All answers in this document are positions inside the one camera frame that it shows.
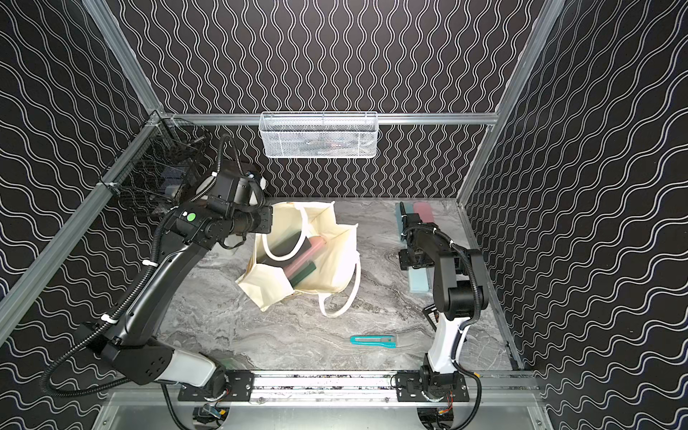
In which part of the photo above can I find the pink pencil case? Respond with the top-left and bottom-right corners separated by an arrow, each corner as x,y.
413,202 -> 435,223

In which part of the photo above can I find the teal translucent pencil case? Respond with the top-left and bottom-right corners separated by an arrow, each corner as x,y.
395,202 -> 414,243

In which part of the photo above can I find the light blue pencil case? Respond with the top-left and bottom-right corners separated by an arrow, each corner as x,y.
408,268 -> 430,294

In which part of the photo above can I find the cream canvas tote bag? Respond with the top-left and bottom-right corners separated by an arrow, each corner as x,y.
236,202 -> 362,318

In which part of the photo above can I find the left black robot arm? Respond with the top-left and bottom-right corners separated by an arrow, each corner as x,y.
39,149 -> 273,401

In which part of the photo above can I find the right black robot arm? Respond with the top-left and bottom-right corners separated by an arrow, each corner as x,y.
399,213 -> 488,402

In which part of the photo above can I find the dark grey book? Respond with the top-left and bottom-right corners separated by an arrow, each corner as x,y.
257,232 -> 311,268

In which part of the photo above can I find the pink book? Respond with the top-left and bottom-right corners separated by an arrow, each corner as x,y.
284,236 -> 327,279

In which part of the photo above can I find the teal utility knife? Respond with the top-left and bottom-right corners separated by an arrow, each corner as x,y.
349,335 -> 397,349

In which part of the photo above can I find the white wire mesh basket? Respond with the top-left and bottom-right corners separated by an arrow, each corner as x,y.
258,111 -> 380,159

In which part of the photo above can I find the black wire basket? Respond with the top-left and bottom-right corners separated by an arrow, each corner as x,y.
107,119 -> 213,218

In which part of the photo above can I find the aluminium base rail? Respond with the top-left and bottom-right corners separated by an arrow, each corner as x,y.
109,371 -> 540,408

